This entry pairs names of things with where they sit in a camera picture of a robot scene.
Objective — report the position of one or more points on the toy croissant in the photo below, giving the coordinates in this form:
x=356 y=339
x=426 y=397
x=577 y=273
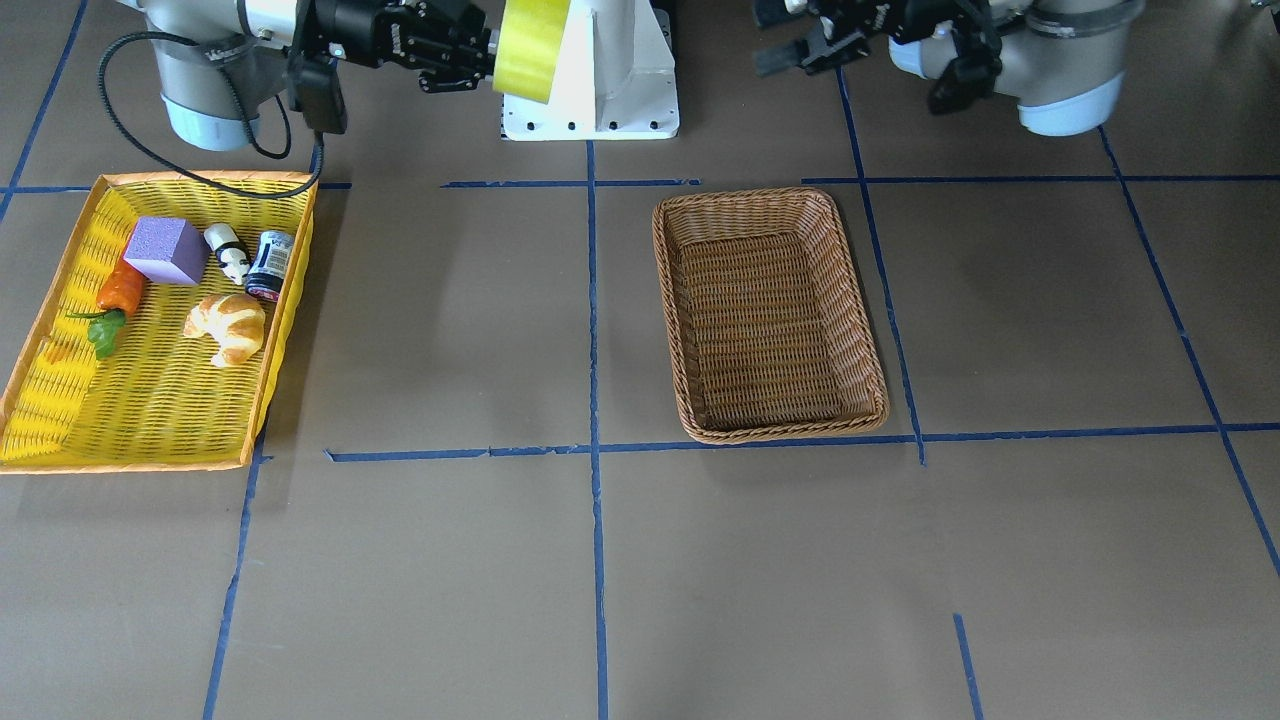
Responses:
x=236 y=321

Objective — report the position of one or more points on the yellow plastic basket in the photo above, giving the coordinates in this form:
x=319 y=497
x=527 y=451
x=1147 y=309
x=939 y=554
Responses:
x=157 y=403

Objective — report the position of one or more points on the small dark can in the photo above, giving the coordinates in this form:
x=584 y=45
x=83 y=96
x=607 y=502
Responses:
x=268 y=270

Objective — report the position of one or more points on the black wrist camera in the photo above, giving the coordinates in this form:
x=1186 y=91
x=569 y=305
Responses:
x=314 y=87

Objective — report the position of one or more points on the yellow tape roll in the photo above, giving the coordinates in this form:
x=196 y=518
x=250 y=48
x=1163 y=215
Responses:
x=528 y=48

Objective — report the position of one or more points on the purple foam block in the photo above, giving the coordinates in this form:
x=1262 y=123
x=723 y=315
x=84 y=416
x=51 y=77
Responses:
x=167 y=250

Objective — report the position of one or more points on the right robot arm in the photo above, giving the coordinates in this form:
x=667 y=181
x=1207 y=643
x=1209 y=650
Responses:
x=219 y=61

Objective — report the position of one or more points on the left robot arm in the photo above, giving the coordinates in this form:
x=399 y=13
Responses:
x=1063 y=62

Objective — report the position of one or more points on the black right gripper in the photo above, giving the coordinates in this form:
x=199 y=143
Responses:
x=362 y=35

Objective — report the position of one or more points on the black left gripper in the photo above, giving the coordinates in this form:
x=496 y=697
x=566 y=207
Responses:
x=908 y=22

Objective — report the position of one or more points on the toy carrot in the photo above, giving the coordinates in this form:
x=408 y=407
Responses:
x=118 y=299

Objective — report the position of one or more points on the white pillar with base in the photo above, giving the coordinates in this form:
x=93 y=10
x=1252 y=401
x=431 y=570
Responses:
x=615 y=79

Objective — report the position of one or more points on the panda figurine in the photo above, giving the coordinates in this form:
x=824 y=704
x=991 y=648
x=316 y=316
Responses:
x=230 y=252

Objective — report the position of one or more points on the brown wicker basket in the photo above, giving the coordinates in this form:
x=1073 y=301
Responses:
x=767 y=330

